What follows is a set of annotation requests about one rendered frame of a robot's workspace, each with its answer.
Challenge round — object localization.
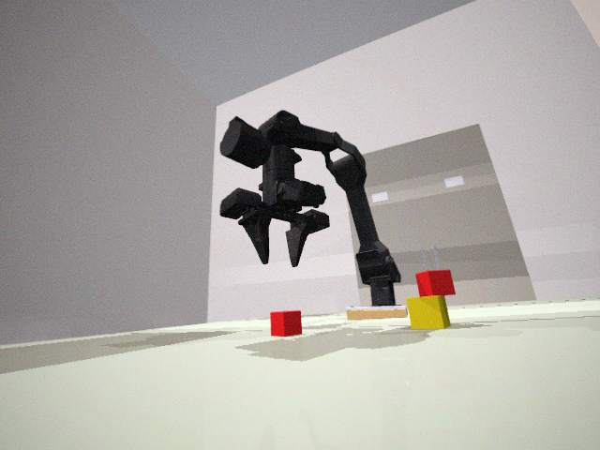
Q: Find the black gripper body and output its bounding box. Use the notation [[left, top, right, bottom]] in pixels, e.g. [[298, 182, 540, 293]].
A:
[[219, 169, 330, 234]]

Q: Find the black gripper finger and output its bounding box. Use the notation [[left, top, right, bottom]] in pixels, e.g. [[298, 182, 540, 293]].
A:
[[238, 211, 273, 264], [285, 222, 318, 267]]

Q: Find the red cube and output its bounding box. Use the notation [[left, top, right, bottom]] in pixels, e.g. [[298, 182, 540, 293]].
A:
[[270, 311, 302, 337], [415, 269, 456, 296]]

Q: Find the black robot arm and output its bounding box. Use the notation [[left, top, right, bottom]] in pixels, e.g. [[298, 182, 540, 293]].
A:
[[219, 111, 401, 308]]

